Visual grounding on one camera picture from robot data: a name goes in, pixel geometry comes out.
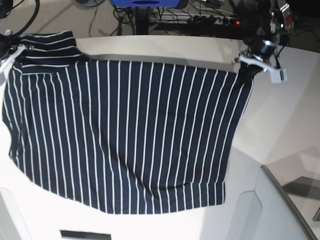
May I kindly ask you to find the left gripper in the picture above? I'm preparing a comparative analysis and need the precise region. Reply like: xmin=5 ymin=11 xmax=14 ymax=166
xmin=232 ymin=39 xmax=282 ymax=84

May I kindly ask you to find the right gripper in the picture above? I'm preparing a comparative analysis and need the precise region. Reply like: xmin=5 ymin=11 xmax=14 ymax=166
xmin=0 ymin=29 xmax=28 ymax=85

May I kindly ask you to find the navy white striped t-shirt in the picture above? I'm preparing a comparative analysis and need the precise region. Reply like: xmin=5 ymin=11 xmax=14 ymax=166
xmin=2 ymin=31 xmax=253 ymax=215

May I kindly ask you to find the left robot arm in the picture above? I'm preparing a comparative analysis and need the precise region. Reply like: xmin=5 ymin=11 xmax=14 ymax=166
xmin=229 ymin=0 xmax=293 ymax=84

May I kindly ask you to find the power strip with red light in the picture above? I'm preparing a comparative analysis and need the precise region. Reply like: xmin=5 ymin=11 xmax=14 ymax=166
xmin=187 ymin=14 xmax=242 ymax=27

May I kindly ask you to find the blue plastic bin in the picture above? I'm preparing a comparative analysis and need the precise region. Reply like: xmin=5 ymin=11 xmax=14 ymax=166
xmin=111 ymin=0 xmax=180 ymax=8

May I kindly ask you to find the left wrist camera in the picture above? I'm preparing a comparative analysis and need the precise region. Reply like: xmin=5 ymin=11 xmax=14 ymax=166
xmin=270 ymin=68 xmax=288 ymax=84

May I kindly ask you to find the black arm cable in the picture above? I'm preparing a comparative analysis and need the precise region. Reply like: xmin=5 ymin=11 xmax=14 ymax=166
xmin=0 ymin=0 xmax=41 ymax=38

